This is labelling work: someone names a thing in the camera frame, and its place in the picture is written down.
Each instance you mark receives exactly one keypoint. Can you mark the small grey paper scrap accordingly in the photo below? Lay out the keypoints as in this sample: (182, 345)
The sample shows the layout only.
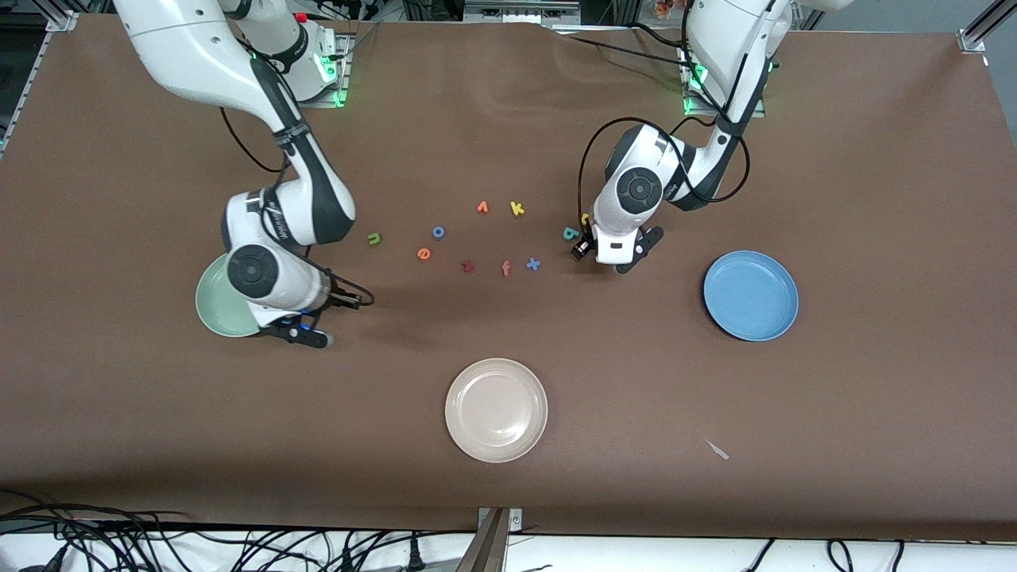
(717, 450)

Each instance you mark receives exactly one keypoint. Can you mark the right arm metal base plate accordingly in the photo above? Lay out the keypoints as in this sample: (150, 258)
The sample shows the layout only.
(344, 71)

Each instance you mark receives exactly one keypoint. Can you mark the brown table cover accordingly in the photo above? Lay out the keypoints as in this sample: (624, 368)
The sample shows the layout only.
(508, 334)

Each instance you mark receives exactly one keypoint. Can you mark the grey metal beam with bracket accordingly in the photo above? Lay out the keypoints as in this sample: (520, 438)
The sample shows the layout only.
(486, 548)

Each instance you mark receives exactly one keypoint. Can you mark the green plate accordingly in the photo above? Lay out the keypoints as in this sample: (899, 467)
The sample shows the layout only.
(210, 306)

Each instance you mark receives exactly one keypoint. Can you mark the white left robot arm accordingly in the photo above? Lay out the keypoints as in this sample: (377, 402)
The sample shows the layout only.
(636, 191)

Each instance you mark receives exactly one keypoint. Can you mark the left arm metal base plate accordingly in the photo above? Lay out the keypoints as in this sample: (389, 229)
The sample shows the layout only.
(759, 107)

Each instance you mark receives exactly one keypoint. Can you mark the aluminium corner profile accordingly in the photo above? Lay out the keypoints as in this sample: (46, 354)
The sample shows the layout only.
(976, 36)

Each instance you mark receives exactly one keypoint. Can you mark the aluminium side rail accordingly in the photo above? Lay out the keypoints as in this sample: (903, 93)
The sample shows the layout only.
(33, 75)

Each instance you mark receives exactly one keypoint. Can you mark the blue plate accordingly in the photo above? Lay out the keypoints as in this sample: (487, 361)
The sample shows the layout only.
(751, 298)

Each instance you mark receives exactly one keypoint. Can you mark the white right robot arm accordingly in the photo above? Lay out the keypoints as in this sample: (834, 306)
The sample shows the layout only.
(183, 48)

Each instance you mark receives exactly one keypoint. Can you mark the grey device behind table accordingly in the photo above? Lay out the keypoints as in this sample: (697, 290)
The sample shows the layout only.
(516, 12)

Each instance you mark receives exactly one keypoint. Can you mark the beige plate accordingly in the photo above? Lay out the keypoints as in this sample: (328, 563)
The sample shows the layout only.
(496, 413)

